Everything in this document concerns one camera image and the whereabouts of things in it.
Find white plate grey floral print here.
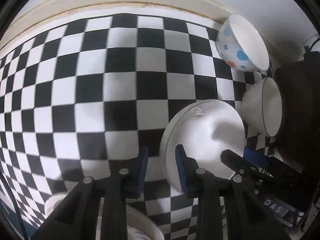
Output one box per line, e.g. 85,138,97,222
44,194,165,240

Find plain white shallow bowl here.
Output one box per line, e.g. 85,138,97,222
159,100,245,191

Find white bowl dark rim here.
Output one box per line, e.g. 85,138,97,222
241,77,283,137

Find white bowl coloured dots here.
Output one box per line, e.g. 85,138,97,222
215,14,269,72

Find dark electric cooking pot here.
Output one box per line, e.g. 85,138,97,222
276,51,319,172

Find black white checkered mat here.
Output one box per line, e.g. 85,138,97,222
1,13,273,239

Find black power plug cable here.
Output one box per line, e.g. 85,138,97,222
302,36,320,61

